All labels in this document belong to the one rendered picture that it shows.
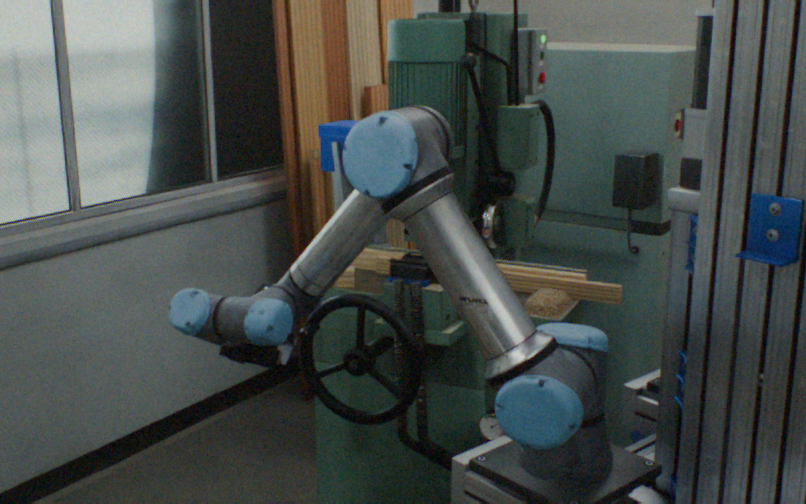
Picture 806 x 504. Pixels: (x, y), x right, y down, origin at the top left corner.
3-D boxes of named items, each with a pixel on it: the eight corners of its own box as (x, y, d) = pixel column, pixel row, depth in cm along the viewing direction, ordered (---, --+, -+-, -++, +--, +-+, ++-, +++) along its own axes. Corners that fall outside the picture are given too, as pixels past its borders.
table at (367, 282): (290, 321, 215) (289, 296, 213) (354, 286, 242) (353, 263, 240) (547, 362, 190) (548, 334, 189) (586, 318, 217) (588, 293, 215)
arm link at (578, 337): (613, 397, 154) (617, 318, 151) (594, 430, 142) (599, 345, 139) (541, 385, 159) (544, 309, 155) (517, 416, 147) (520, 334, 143)
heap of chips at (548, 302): (517, 312, 202) (518, 296, 201) (537, 295, 214) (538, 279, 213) (558, 318, 198) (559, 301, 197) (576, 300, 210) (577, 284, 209)
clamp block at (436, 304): (380, 322, 205) (380, 282, 202) (406, 305, 217) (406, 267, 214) (443, 332, 199) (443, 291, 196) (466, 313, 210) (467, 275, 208)
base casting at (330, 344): (311, 360, 227) (310, 324, 224) (412, 296, 277) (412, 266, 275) (486, 392, 208) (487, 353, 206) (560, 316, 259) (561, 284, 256)
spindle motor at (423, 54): (374, 159, 215) (373, 19, 208) (407, 149, 231) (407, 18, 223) (445, 164, 208) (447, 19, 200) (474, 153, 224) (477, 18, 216)
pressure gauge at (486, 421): (477, 445, 205) (478, 411, 203) (483, 438, 208) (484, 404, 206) (504, 451, 202) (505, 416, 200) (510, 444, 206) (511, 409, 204)
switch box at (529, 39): (510, 94, 236) (511, 28, 232) (522, 91, 244) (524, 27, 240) (533, 95, 233) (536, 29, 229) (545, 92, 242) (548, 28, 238)
